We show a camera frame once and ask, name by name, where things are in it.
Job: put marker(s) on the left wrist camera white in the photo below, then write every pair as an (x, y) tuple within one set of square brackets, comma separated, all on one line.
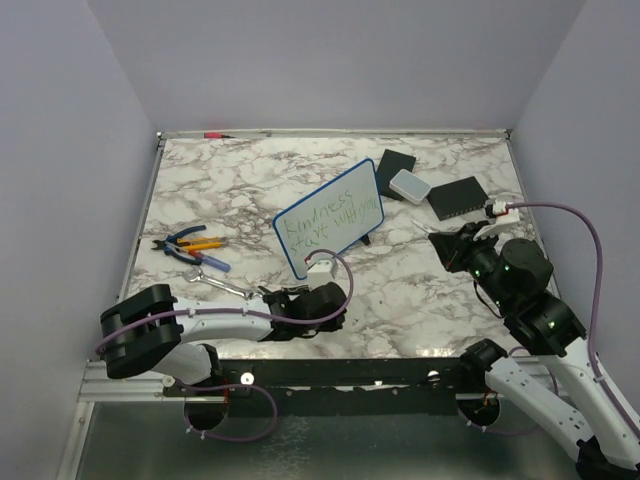
[(320, 272)]

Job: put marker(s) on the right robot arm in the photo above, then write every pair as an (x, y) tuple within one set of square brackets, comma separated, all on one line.
[(588, 426)]

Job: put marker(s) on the yellow utility knife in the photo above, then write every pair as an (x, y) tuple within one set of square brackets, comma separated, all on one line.
[(202, 243)]

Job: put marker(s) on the white small router box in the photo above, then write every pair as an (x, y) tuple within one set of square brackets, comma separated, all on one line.
[(410, 187)]

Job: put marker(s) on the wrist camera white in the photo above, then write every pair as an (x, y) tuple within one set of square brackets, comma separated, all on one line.
[(501, 218), (320, 272)]

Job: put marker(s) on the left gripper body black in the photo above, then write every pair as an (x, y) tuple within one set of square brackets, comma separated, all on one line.
[(305, 326)]

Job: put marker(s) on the white marker pen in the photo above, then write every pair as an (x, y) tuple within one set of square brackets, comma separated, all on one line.
[(422, 227)]

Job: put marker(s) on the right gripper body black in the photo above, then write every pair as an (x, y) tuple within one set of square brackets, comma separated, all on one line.
[(483, 254)]

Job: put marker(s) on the black flat box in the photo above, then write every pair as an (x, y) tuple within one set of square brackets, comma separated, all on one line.
[(391, 163)]

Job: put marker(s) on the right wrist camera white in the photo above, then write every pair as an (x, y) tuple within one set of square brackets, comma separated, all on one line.
[(501, 218)]

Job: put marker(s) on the blue handled cutters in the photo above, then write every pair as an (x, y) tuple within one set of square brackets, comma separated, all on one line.
[(170, 246)]

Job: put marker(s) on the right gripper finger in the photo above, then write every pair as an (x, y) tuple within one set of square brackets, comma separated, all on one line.
[(449, 240), (454, 260)]

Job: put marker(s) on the blue framed whiteboard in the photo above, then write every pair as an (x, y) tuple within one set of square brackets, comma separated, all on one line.
[(335, 216)]

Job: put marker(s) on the aluminium table frame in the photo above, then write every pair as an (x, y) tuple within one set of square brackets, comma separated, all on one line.
[(408, 322)]

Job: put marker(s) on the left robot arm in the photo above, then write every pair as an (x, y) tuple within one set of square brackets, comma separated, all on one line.
[(156, 331)]

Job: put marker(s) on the black network switch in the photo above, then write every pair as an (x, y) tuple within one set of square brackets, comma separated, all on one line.
[(457, 198)]

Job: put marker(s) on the black handled pliers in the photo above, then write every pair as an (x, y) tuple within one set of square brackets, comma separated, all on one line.
[(285, 290)]

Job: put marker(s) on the red pen at back rail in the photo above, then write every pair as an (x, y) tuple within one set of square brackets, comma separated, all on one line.
[(217, 135)]

